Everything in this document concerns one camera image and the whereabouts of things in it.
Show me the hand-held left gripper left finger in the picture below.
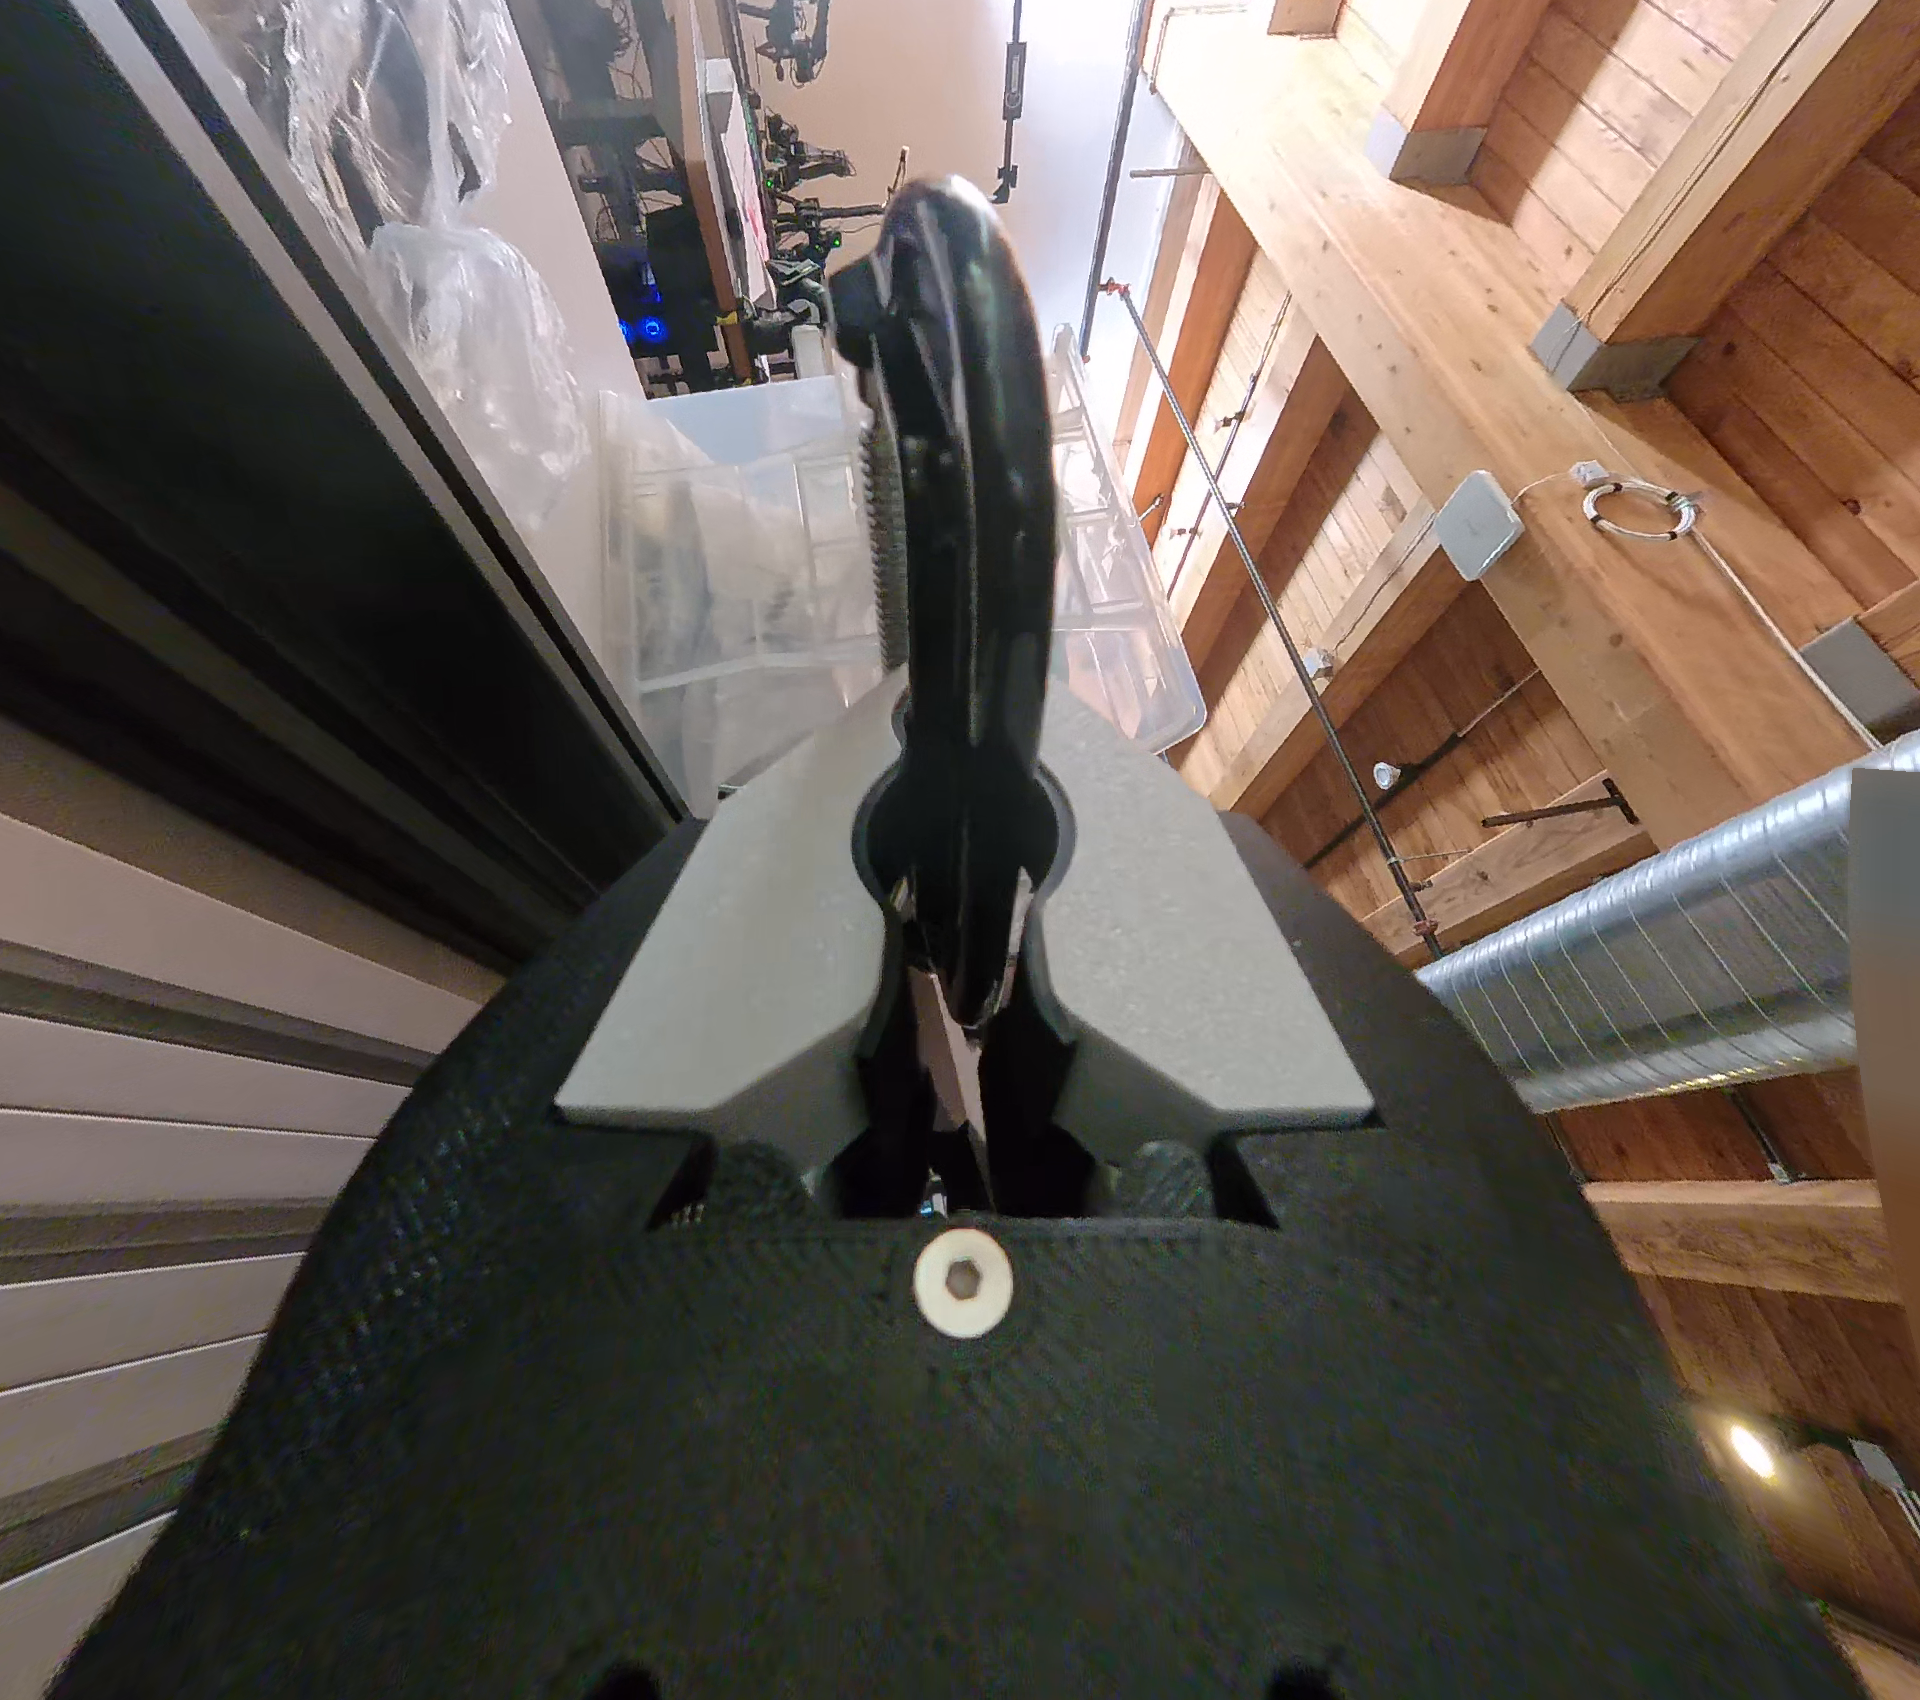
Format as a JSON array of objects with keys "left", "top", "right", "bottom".
[{"left": 553, "top": 686, "right": 923, "bottom": 1210}]

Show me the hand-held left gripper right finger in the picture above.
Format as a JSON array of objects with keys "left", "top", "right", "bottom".
[{"left": 990, "top": 679, "right": 1377, "bottom": 1210}]

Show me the black C-clamp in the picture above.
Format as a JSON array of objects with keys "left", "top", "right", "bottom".
[{"left": 831, "top": 171, "right": 1067, "bottom": 1028}]

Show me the pile of bagged black clamps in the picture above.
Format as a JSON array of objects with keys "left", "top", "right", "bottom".
[{"left": 210, "top": 0, "right": 588, "bottom": 518}]

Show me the thin metal ceiling rod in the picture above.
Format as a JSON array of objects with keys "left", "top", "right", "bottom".
[{"left": 1109, "top": 281, "right": 1446, "bottom": 961}]

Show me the clear plastic storage bin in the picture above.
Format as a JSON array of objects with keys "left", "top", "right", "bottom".
[{"left": 599, "top": 320, "right": 1210, "bottom": 802}]

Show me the white ceiling access point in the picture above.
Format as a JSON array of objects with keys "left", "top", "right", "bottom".
[{"left": 1432, "top": 469, "right": 1527, "bottom": 584}]

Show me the grey aluminium extrusion beam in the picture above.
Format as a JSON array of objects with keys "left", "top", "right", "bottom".
[{"left": 0, "top": 709, "right": 511, "bottom": 1700}]

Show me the grey vertical pipe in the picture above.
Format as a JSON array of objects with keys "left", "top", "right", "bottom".
[{"left": 1076, "top": 0, "right": 1194, "bottom": 307}]

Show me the white coiled cable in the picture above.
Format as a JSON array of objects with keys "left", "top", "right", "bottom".
[{"left": 1573, "top": 461, "right": 1707, "bottom": 549}]

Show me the black metal frame stand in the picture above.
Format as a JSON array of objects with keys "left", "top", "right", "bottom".
[{"left": 779, "top": 0, "right": 1031, "bottom": 210}]

